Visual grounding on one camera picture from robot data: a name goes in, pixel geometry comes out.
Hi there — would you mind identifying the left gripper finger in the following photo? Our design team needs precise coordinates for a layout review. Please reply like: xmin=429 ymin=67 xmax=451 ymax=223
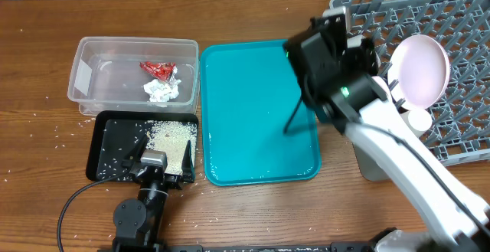
xmin=181 ymin=140 xmax=195 ymax=178
xmin=124 ymin=134 xmax=149 ymax=161

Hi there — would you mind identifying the pile of rice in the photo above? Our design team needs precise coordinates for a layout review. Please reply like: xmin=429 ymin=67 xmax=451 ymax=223
xmin=144 ymin=121 xmax=198 ymax=174

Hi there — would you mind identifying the large white plate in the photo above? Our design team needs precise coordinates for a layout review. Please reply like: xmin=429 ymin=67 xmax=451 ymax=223
xmin=387 ymin=34 xmax=450 ymax=110

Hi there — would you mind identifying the white tissue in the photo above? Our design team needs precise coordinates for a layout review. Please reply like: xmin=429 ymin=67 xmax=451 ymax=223
xmin=143 ymin=79 xmax=181 ymax=103

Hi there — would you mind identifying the white cup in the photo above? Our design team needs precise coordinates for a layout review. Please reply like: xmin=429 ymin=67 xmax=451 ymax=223
xmin=407 ymin=110 xmax=432 ymax=136

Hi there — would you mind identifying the red snack wrapper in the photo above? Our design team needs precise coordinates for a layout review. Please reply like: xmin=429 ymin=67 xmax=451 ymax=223
xmin=139 ymin=61 xmax=177 ymax=81

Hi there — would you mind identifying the grey bowl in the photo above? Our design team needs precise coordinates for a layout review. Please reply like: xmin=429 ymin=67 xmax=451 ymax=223
xmin=371 ymin=76 xmax=405 ymax=113

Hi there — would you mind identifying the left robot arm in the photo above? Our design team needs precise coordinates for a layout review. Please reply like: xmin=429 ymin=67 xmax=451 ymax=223
xmin=110 ymin=136 xmax=195 ymax=252

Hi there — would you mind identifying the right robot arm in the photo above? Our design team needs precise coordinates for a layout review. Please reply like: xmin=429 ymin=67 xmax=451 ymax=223
xmin=283 ymin=7 xmax=489 ymax=251

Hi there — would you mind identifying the grey dishwasher rack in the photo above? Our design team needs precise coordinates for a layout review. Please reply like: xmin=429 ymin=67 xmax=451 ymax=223
xmin=329 ymin=0 xmax=489 ymax=166

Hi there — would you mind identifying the black plastic tray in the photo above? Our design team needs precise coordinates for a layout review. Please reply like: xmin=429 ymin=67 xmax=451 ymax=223
xmin=86 ymin=110 xmax=198 ymax=182

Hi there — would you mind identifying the clear plastic bin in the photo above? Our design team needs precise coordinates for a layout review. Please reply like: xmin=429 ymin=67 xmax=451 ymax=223
xmin=67 ymin=37 xmax=199 ymax=116

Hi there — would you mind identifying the teal serving tray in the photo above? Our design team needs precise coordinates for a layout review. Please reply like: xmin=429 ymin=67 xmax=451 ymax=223
xmin=201 ymin=40 xmax=322 ymax=186

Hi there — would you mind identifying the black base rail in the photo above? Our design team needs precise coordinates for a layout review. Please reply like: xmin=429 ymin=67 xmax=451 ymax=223
xmin=97 ymin=241 xmax=384 ymax=252

